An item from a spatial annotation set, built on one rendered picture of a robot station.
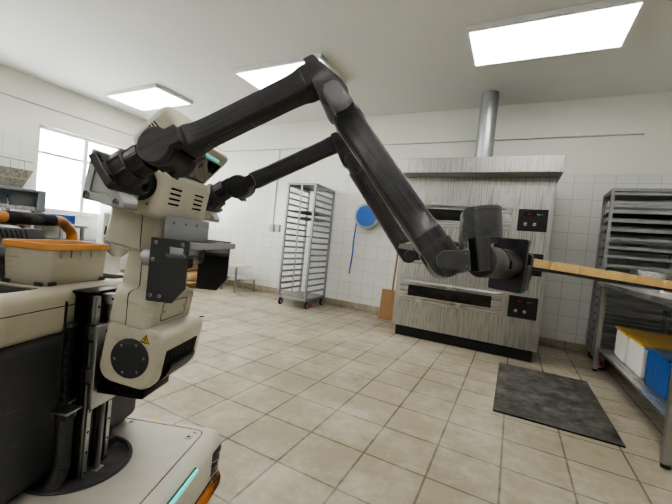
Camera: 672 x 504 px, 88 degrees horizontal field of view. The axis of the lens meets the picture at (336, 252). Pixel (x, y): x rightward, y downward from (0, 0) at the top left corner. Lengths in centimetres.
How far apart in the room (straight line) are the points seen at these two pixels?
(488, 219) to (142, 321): 85
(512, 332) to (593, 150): 242
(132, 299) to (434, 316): 347
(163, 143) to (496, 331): 368
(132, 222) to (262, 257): 542
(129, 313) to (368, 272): 457
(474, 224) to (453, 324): 346
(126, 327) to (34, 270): 30
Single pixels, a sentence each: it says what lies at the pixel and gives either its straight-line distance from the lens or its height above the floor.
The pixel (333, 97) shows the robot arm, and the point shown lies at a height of 128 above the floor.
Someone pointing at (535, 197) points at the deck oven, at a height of 165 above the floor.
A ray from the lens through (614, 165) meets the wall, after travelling 522.
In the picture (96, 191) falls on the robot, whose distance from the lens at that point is 93.
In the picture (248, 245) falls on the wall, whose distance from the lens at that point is 664.
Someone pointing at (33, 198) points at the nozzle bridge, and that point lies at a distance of 360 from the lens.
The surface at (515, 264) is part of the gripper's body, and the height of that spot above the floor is 100.
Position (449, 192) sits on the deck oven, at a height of 168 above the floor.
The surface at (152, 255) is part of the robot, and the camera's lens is 98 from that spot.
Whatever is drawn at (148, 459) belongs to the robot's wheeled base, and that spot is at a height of 28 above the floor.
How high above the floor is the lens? 101
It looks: 2 degrees down
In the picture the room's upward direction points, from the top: 6 degrees clockwise
